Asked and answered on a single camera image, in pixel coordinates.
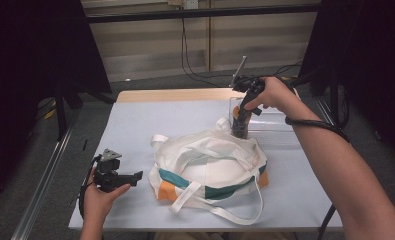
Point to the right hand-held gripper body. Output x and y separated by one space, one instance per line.
253 89

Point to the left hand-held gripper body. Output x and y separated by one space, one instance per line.
106 173

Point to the orange packet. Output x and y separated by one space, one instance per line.
235 112

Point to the clear plastic box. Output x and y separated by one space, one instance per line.
271 128

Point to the white tote bag teal orange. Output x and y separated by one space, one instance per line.
215 166

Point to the person's right hand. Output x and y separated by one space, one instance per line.
275 95

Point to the person's left hand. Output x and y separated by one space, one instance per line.
98 201

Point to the pale blue table cover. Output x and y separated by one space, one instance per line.
145 126

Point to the black metal stand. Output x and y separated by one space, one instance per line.
335 100
61 113

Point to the black horizontal bar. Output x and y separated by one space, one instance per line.
201 14

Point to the black curtain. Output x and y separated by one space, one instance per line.
368 50
35 50

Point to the aluminium floor rail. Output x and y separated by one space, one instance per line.
41 186

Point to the white wall socket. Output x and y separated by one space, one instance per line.
191 4

